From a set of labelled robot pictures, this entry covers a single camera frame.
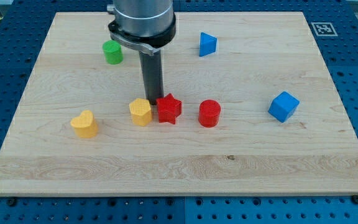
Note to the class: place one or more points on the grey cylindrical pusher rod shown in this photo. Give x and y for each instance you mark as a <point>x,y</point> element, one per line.
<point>152,75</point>

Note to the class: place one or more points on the yellow hexagon block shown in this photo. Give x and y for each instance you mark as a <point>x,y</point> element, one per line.
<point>141,112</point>

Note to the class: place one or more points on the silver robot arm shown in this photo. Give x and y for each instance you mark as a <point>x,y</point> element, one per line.
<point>145,26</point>

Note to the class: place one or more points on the green cylinder block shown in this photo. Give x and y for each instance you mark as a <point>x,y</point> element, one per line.
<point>112,52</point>

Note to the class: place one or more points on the red star block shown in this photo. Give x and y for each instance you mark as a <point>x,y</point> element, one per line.
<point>169,108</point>

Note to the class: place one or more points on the blue triangle block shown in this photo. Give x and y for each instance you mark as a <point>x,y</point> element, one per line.
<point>208,44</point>

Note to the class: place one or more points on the red cylinder block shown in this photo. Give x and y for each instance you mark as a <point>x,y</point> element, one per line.
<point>209,113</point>

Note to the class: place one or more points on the yellow heart block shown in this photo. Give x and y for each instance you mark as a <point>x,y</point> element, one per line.
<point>85,125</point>

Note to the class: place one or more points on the wooden board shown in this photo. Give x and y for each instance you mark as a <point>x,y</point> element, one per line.
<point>248,153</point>

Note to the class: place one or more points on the blue cube block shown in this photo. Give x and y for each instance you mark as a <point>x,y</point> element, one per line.
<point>283,106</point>

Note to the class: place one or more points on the white fiducial marker tag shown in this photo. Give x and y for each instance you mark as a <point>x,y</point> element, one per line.
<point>324,29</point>

